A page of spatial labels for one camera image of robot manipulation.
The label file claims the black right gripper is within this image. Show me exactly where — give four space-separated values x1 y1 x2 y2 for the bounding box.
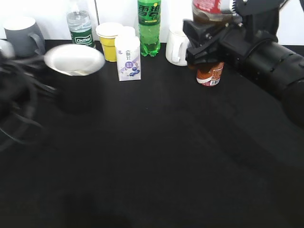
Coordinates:
183 19 257 68

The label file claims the cola bottle red label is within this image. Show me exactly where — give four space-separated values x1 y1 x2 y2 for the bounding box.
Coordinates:
192 0 233 25

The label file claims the black ceramic mug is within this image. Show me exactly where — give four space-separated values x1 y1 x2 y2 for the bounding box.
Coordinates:
44 44 105 114

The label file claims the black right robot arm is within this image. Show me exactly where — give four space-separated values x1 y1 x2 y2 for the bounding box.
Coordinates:
183 0 304 127

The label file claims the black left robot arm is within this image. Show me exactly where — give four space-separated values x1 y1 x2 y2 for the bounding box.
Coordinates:
0 39 57 152

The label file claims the green sprite bottle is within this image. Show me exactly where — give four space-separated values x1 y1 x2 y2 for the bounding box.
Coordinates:
137 0 161 57

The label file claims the yellow paper cup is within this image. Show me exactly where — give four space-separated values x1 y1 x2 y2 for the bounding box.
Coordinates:
95 22 123 62

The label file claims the white ceramic mug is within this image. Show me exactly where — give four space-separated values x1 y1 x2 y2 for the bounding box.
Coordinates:
166 24 189 67

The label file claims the brown coffee drink bottle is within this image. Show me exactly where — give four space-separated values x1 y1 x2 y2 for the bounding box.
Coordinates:
196 62 224 87

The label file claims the white blueberry milk carton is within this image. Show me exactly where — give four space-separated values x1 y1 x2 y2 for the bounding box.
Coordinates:
114 35 142 81

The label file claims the clear water bottle green label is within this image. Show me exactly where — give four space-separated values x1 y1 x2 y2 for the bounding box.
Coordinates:
66 0 95 48

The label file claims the grey ceramic mug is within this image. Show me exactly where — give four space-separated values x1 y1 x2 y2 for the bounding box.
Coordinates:
3 16 46 58

